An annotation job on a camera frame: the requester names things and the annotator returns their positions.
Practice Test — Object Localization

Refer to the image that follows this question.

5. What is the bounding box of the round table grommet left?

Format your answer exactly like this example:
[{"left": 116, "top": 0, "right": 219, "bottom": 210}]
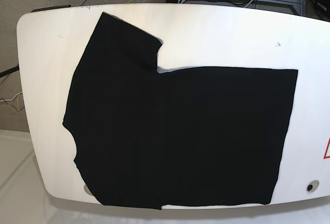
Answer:
[{"left": 84, "top": 184, "right": 93, "bottom": 196}]

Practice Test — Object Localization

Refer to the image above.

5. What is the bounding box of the black T-shirt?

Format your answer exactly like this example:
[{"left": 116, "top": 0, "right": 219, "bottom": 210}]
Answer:
[{"left": 63, "top": 13, "right": 298, "bottom": 210}]

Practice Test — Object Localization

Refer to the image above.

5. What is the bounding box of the round table grommet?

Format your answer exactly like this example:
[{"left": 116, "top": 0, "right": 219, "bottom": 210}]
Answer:
[
  {"left": 84, "top": 184, "right": 93, "bottom": 196},
  {"left": 306, "top": 180, "right": 320, "bottom": 193}
]

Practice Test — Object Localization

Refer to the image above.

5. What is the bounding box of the round table grommet right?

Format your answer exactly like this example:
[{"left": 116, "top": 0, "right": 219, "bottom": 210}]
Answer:
[{"left": 306, "top": 180, "right": 320, "bottom": 193}]

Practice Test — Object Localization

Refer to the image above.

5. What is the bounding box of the red triangle warning sticker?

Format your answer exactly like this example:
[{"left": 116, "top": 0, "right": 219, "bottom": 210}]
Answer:
[{"left": 323, "top": 139, "right": 330, "bottom": 159}]

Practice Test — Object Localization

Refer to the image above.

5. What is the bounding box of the yellow floor cable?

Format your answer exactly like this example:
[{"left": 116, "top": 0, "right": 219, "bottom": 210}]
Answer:
[{"left": 0, "top": 92, "right": 24, "bottom": 112}]

